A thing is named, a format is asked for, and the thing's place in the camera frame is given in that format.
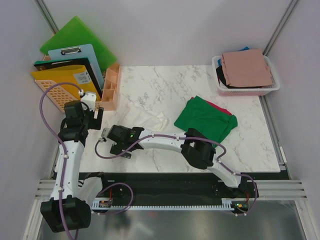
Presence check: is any orange mesh file holder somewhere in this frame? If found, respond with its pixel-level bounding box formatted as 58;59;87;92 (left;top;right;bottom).
35;80;101;113

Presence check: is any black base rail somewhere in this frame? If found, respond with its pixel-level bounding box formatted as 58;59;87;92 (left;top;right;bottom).
79;171;291;207

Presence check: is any green plastic board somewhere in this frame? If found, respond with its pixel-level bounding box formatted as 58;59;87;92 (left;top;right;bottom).
40;16;117;72

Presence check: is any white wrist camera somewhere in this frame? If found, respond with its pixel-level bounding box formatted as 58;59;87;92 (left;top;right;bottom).
80;92;97;112
99;128;109;142

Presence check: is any green t shirt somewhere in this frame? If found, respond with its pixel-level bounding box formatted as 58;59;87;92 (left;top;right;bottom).
174;96;238;143

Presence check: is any pink folded t shirt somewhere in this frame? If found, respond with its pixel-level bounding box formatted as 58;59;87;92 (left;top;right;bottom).
221;48;273;88

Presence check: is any white printed t shirt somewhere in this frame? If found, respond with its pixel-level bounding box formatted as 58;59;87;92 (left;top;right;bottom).
118;102;169;132

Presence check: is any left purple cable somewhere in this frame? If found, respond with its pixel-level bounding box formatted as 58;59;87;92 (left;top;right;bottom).
39;81;135;240

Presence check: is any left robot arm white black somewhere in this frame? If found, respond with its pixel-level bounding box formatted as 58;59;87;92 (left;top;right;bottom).
40;100;110;233

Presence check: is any black folder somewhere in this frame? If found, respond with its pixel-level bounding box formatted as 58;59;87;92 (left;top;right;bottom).
33;57;99;83

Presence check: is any black garment in basket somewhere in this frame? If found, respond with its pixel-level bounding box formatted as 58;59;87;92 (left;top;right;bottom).
216;65;229;88

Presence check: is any red t shirt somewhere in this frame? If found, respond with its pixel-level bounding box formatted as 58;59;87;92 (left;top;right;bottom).
186;96;233;116

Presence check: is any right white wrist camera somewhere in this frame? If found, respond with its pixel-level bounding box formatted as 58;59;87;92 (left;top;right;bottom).
99;128;109;142

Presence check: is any light blue clipboard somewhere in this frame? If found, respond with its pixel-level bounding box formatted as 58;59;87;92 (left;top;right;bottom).
48;44;105;89

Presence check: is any white laundry basket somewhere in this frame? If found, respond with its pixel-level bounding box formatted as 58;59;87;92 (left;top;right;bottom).
211;55;281;97

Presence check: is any peach compartment organizer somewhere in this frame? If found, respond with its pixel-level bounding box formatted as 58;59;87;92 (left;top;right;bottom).
100;62;122;111

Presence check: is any purple cable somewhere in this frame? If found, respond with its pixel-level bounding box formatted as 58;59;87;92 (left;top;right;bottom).
94;133;259;217
39;81;135;240

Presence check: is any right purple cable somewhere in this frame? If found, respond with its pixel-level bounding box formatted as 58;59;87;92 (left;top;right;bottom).
94;133;259;217

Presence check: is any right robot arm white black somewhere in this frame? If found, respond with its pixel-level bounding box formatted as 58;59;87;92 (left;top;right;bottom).
101;125;247;197

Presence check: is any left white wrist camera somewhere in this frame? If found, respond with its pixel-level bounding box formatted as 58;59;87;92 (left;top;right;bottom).
80;92;97;112

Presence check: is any white cable duct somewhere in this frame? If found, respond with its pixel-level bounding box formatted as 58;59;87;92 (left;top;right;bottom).
91;198;235;212

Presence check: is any yellow folder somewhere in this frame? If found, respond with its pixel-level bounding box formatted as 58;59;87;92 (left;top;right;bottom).
31;64;102;101

